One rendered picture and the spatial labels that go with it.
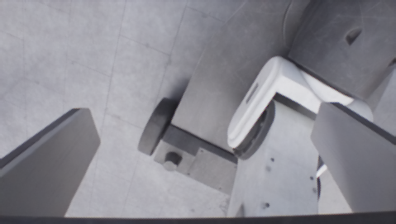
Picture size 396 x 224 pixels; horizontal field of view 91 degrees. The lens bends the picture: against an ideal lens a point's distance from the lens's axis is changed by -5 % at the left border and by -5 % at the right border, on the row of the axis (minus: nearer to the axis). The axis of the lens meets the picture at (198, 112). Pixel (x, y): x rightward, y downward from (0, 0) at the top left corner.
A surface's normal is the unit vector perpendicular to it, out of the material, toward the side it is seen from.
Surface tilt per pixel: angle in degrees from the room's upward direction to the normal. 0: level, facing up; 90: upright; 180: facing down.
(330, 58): 32
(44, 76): 0
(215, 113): 0
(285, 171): 66
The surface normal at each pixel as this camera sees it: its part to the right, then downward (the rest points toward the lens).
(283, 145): 0.22, -0.36
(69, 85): -0.16, 0.42
